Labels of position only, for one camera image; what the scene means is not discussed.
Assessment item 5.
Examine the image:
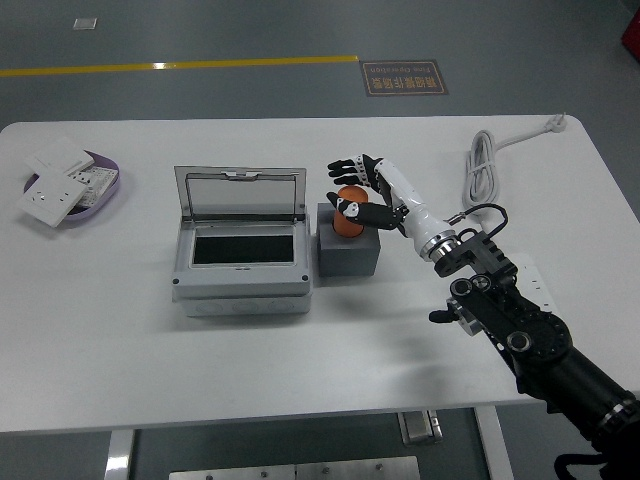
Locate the grey box with clear flap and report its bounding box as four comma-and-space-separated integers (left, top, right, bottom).
171, 166, 315, 318

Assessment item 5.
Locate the grey cube with round hole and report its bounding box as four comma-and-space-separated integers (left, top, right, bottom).
315, 201, 382, 279

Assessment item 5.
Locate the white table leg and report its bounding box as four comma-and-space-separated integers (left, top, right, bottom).
103, 429, 136, 480
474, 405, 516, 480

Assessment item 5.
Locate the grey metal bracket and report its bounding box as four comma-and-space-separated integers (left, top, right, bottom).
397, 409, 444, 446

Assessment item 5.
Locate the grey metal base plate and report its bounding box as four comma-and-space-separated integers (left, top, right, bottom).
168, 455, 421, 480

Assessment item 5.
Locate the white printed socket panel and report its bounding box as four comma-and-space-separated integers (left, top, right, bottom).
67, 165, 120, 209

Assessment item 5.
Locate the red object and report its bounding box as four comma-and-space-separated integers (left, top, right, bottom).
619, 9, 640, 56

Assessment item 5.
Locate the purple tray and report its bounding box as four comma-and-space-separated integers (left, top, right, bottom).
23, 149, 123, 230

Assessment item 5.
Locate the white socket plate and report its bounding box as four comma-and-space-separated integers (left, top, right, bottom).
14, 167, 89, 229

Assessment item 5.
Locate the white switch plate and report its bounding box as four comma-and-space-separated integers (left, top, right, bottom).
23, 136, 96, 176

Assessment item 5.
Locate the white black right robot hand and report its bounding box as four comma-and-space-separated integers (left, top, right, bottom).
325, 153, 456, 261

